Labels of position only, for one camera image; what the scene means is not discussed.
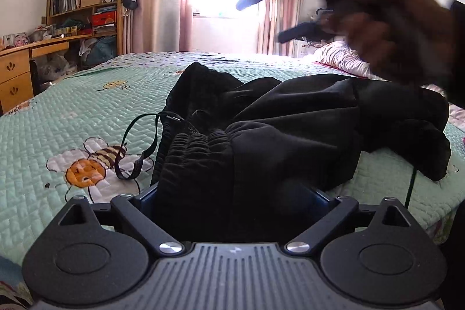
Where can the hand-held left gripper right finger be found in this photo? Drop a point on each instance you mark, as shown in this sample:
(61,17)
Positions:
(321,203)

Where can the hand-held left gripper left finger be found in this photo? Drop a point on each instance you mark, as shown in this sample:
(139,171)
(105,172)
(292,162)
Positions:
(147,201)

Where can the black pants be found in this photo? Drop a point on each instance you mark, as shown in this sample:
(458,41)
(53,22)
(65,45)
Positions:
(290,121)

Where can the person's right hand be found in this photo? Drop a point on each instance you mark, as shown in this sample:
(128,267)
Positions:
(399,26)

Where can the white box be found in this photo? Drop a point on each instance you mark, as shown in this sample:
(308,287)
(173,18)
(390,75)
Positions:
(305,49)

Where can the floral satin quilt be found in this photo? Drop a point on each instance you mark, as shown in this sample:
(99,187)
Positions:
(341,57)

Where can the green quilted bee bedspread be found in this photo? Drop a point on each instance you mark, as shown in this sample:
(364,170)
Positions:
(72,106)

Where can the red box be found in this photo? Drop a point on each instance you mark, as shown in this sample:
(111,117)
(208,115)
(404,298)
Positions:
(104,20)

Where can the blue cartoon blanket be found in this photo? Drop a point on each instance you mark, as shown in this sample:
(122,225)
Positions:
(12,281)

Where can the blue fabric bag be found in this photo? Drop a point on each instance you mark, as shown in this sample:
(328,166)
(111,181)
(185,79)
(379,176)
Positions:
(103,50)

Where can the clear plastic bag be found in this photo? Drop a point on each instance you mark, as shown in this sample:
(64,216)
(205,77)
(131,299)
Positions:
(58,68)

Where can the wooden desk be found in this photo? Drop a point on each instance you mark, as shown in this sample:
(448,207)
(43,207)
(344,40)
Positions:
(14,70)

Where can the small framed photos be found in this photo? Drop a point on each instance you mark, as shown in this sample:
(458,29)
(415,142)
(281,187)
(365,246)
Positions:
(16,40)

